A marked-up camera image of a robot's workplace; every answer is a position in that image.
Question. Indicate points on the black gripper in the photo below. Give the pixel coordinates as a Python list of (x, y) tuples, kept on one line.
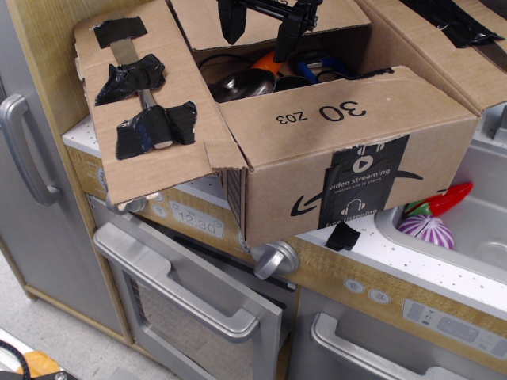
[(296, 20)]

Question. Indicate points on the large cardboard box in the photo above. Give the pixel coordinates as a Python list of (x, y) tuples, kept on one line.
[(304, 158)]

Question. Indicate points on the orange toy utensil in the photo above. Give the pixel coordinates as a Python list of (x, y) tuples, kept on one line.
[(266, 62)]

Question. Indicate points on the metal knife taped to flap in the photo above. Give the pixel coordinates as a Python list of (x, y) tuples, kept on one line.
[(149, 129)]

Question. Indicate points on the silver left stove knob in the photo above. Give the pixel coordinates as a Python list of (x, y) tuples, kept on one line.
[(134, 205)]

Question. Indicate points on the silver stove knob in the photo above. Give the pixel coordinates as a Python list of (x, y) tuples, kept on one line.
[(134, 205), (275, 258)]

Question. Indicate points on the black tape piece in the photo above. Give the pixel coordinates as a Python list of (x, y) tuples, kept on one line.
[(342, 237)]

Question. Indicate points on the red toy chili pepper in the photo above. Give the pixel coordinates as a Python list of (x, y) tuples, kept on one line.
[(440, 204)]

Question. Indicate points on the purple striped toy onion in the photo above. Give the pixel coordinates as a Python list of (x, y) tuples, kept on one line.
[(428, 228)]

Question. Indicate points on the grey toy sink basin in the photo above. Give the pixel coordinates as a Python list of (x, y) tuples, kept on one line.
[(478, 223)]

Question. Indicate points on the silver oven door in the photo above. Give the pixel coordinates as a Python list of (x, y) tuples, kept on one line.
[(198, 315)]

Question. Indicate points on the silver fridge door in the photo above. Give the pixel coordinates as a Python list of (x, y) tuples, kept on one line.
[(46, 225)]

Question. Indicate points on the silver dishwasher door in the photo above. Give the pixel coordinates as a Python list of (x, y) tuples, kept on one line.
[(335, 341)]

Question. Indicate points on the blue toy handle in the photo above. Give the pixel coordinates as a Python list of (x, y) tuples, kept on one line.
[(313, 69)]

